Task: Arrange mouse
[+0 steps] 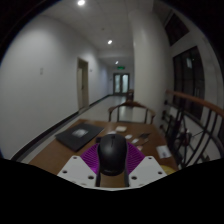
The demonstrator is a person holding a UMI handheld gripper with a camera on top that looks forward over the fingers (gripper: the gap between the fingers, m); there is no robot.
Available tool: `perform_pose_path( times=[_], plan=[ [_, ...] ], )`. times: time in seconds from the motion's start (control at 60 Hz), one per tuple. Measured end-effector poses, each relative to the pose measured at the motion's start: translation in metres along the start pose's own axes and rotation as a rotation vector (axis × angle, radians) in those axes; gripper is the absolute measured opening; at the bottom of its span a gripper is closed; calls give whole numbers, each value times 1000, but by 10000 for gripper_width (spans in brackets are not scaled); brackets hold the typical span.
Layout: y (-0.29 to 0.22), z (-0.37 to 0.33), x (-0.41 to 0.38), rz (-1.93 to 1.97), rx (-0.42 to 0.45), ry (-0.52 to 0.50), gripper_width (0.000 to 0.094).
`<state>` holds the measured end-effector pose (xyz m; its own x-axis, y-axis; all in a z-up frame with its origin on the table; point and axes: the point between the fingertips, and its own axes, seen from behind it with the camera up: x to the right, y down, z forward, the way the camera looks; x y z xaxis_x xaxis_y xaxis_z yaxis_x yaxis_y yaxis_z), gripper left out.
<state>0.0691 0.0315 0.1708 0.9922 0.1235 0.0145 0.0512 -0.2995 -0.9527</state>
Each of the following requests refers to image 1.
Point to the small white box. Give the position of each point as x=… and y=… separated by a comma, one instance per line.
x=121, y=128

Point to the green exit sign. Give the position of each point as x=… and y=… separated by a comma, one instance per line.
x=121, y=67

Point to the white paper sheet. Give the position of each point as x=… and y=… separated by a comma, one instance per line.
x=163, y=151

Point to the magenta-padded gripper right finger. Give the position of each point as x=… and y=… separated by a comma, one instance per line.
x=148, y=170

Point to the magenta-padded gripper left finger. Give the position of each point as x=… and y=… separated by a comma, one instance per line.
x=75, y=170

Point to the black closed laptop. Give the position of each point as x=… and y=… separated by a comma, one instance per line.
x=78, y=135

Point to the white side door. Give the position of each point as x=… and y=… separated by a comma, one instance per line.
x=83, y=83

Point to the glass double door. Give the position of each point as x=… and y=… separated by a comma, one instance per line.
x=121, y=83

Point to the small white card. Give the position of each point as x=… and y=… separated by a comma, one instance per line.
x=128, y=136
x=135, y=141

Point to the ceiling lights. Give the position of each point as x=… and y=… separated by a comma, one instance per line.
x=81, y=2

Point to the white and red card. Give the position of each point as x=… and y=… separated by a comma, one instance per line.
x=139, y=147

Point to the black computer mouse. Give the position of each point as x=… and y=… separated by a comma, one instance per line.
x=112, y=155

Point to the wooden armchair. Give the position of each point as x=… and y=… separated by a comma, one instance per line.
x=131, y=105

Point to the dark framed window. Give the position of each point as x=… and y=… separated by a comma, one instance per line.
x=188, y=80

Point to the black railing with wooden handrail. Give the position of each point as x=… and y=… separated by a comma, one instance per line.
x=196, y=100

